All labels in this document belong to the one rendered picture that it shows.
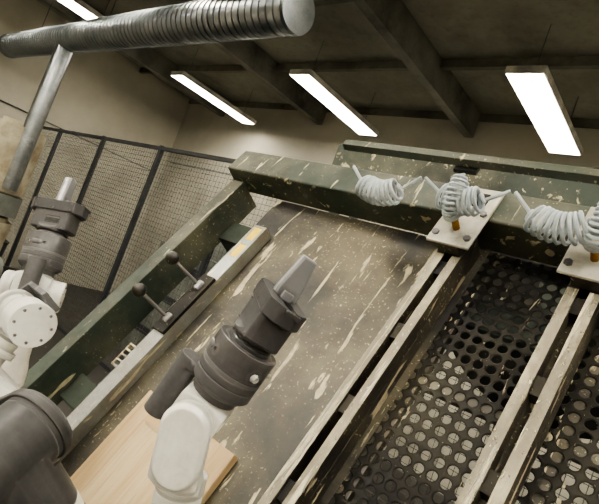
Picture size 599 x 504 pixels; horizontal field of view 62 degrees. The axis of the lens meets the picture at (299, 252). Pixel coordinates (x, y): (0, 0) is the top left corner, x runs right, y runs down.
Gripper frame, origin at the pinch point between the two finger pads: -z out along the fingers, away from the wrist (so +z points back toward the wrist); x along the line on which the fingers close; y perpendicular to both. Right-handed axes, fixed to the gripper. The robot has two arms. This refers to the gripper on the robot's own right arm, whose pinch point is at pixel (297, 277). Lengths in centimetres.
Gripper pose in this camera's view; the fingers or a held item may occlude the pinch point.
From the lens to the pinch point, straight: 65.7
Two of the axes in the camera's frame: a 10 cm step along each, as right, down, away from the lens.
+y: 7.9, 5.4, 2.9
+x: -2.1, -2.2, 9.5
